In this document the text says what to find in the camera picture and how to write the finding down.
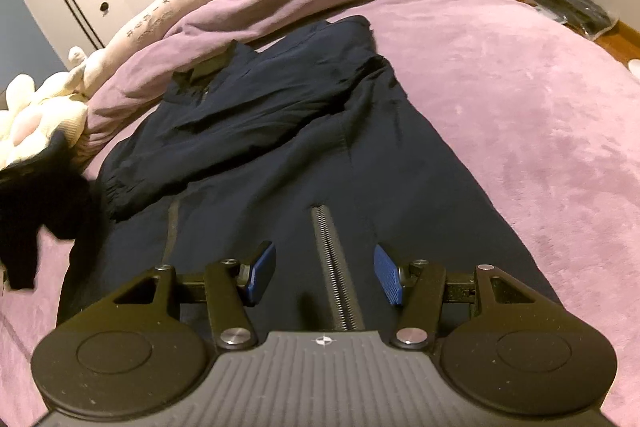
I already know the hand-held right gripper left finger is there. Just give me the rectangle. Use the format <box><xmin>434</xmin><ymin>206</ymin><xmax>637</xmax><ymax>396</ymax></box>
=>
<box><xmin>114</xmin><ymin>241</ymin><xmax>277</xmax><ymax>352</ymax></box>

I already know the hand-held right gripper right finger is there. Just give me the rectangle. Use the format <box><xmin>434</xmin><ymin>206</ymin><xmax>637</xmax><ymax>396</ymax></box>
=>
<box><xmin>373</xmin><ymin>243</ymin><xmax>541</xmax><ymax>352</ymax></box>

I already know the navy zip jacket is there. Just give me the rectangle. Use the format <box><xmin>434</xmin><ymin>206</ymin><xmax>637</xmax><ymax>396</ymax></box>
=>
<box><xmin>56</xmin><ymin>14</ymin><xmax>561</xmax><ymax>333</ymax></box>

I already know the cream plush toy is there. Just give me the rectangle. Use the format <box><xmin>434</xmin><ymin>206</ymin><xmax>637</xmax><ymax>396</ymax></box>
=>
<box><xmin>0</xmin><ymin>74</ymin><xmax>91</xmax><ymax>170</ymax></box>

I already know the purple bed sheet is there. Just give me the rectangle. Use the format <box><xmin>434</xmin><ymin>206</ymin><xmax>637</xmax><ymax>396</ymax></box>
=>
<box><xmin>0</xmin><ymin>0</ymin><xmax>640</xmax><ymax>427</ymax></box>

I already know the long pink plush toy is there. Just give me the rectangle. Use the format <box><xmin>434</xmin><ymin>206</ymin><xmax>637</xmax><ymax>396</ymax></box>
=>
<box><xmin>67</xmin><ymin>0</ymin><xmax>261</xmax><ymax>100</ymax></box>

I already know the black bag on floor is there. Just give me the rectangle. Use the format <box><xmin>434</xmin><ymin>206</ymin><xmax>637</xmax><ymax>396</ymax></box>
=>
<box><xmin>527</xmin><ymin>0</ymin><xmax>621</xmax><ymax>40</ymax></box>

